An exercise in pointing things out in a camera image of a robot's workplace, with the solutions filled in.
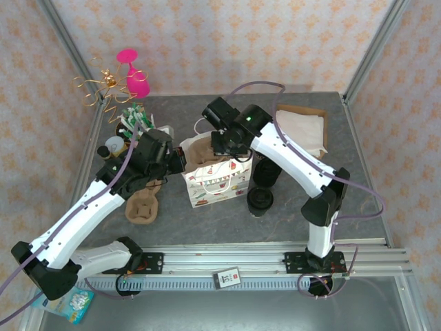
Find brown pulp cup carrier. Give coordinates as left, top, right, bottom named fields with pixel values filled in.
left=124, top=179, right=162, bottom=227
left=185, top=136, right=252, bottom=170

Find white party print gift bag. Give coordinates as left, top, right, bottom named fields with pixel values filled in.
left=181, top=117, right=254, bottom=209

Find black cup lids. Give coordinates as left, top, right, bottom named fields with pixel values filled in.
left=246, top=185, right=276, bottom=219

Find small dark bottle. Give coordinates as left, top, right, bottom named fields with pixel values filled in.
left=96, top=145, right=113, bottom=163

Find brown cardboard tray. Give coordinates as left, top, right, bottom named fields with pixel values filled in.
left=275, top=104, right=328, bottom=160

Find pink plastic goblet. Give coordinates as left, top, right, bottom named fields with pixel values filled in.
left=116, top=49, right=152, bottom=99

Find white number tag card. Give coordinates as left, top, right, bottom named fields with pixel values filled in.
left=212, top=268, right=241, bottom=290

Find grey metal sheet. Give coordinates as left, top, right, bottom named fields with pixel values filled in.
left=19, top=275, right=427, bottom=331

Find blue snack packet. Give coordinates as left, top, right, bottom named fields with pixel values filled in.
left=30, top=288, right=95, bottom=325

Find gold wire glass rack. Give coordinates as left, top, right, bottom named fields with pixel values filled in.
left=71, top=57, right=149, bottom=137

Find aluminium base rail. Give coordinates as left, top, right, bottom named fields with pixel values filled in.
left=37, top=243, right=413, bottom=277

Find grey slotted cable duct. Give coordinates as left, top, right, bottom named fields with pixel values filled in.
left=85, top=277, right=334, bottom=293

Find aluminium frame post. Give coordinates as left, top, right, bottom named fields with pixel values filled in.
left=342, top=0, right=413, bottom=104
left=36, top=0, right=104, bottom=104

